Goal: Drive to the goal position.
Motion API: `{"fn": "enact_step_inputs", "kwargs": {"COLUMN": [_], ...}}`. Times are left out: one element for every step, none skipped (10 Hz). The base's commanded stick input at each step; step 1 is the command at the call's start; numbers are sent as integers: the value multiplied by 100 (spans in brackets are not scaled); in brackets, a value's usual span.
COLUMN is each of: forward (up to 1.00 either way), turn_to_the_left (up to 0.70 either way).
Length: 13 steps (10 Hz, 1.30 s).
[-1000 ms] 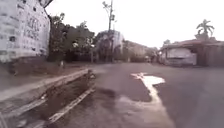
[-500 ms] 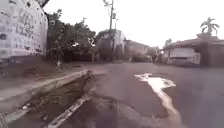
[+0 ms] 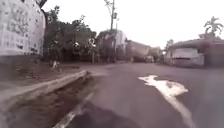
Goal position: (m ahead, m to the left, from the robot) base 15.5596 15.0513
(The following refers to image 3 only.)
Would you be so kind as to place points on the palm tree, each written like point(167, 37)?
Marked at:
point(213, 26)

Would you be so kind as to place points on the muddy gutter strip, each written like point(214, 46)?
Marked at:
point(50, 106)

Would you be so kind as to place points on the grey building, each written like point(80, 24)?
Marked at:
point(120, 41)
point(138, 51)

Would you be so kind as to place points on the dark green trees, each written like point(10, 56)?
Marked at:
point(66, 40)

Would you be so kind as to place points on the water puddle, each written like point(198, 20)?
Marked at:
point(166, 88)

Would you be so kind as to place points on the white block wall building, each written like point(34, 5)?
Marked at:
point(20, 26)

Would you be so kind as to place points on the white painted edge line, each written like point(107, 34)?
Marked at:
point(71, 115)

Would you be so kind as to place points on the low building with roof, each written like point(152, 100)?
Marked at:
point(186, 55)

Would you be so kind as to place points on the concrete kerb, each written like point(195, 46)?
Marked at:
point(40, 87)

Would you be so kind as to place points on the grey asphalt road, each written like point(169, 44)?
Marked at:
point(133, 96)

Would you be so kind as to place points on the utility pole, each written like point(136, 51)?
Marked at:
point(112, 20)

